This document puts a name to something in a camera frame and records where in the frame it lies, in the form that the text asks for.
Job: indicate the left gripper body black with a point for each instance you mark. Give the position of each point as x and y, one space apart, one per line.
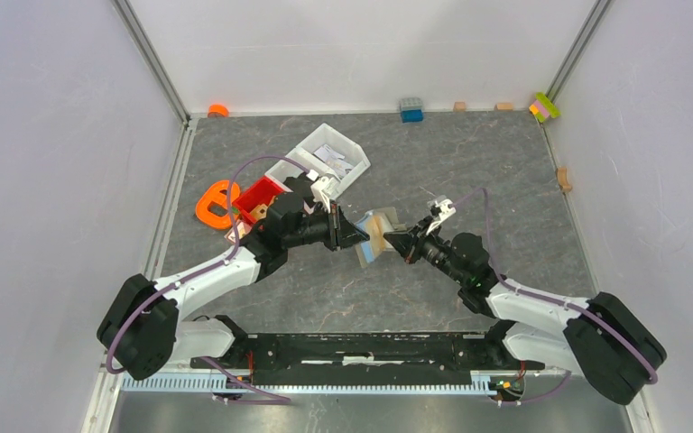
319 227

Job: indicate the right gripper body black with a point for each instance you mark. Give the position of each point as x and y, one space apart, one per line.
433 248

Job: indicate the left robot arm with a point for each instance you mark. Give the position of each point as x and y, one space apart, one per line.
145 326

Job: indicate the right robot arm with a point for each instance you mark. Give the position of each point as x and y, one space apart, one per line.
598 338

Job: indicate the silver card in bin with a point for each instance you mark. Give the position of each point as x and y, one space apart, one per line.
334 160

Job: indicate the red plastic bin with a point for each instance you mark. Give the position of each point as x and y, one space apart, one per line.
263 191

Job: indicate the wooden blocks in red bin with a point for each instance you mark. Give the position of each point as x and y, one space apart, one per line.
244 223

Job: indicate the orange tape dispenser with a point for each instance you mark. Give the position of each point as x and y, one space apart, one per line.
212 208

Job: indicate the white plastic bin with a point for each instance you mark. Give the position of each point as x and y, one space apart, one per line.
303 154

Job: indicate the curved wooden piece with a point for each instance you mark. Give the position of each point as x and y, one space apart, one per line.
563 181

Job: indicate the blue toy brick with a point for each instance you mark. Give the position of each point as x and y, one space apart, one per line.
411 109

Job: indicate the orange round piece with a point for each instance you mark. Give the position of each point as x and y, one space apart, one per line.
217 110

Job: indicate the small wooden block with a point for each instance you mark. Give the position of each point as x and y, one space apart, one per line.
459 107

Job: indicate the green pink toy bricks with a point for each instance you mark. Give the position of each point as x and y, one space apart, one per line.
543 109

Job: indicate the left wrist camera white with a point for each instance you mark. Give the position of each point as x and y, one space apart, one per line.
322 187

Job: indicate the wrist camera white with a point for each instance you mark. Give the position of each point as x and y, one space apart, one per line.
441 209
322 187

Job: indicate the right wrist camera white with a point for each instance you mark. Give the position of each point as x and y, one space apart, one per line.
441 209

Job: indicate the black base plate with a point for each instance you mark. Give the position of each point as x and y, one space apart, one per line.
436 358

